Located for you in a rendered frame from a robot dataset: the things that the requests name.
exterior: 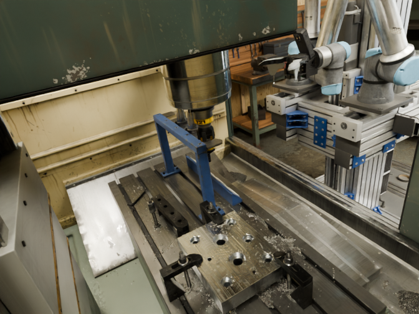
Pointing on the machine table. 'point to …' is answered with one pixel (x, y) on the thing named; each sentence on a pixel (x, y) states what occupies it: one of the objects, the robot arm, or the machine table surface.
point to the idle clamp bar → (164, 208)
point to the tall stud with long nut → (153, 212)
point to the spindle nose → (198, 81)
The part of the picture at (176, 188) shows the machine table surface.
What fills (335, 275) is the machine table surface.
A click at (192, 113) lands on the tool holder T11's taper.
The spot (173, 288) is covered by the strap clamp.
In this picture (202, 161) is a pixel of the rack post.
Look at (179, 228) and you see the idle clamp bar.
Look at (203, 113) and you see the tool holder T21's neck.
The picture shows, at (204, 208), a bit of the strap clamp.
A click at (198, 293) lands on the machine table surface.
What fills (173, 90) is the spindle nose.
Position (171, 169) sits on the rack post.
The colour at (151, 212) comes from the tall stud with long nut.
